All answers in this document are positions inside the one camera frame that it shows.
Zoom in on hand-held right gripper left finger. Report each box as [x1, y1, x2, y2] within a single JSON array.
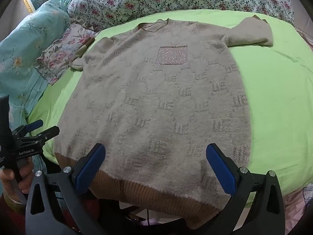
[[25, 143, 106, 235]]

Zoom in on green bed sheet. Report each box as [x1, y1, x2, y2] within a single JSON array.
[[26, 9, 313, 202]]

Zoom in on teal floral quilt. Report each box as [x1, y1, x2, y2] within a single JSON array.
[[0, 0, 75, 137]]

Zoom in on person's left hand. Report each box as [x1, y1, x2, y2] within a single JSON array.
[[0, 157, 35, 202]]

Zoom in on dark red cloth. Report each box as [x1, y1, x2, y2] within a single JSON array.
[[0, 193, 33, 235]]

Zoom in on small ruffled floral pillow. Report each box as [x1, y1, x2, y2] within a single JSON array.
[[34, 24, 99, 86]]

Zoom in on beige knit sweater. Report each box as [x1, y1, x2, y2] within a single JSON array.
[[53, 15, 274, 230]]

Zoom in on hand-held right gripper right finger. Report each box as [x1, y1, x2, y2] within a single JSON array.
[[206, 143, 285, 235]]

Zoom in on pale pink cloth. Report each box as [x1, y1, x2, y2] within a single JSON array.
[[284, 182, 313, 229]]

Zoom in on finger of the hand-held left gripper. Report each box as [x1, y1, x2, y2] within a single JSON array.
[[13, 119, 44, 138], [22, 126, 60, 148]]

